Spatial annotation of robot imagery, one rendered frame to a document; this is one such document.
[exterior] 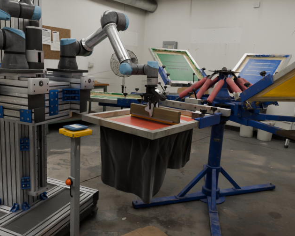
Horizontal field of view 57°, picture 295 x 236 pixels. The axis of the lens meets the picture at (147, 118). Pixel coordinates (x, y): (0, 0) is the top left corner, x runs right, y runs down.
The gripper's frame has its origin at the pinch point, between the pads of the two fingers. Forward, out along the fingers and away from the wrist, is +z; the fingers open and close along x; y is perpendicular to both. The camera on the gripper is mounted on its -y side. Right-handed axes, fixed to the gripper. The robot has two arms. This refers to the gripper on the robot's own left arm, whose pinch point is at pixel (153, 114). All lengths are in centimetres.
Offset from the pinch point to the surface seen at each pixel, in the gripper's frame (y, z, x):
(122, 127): -6.0, 2.5, 35.9
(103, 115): 27.1, 2.0, 20.4
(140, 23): 375, -150, -420
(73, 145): 13, 13, 55
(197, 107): -7.6, -1.8, -45.9
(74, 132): 8, 4, 58
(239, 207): -26, 101, -110
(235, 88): -21, -16, -87
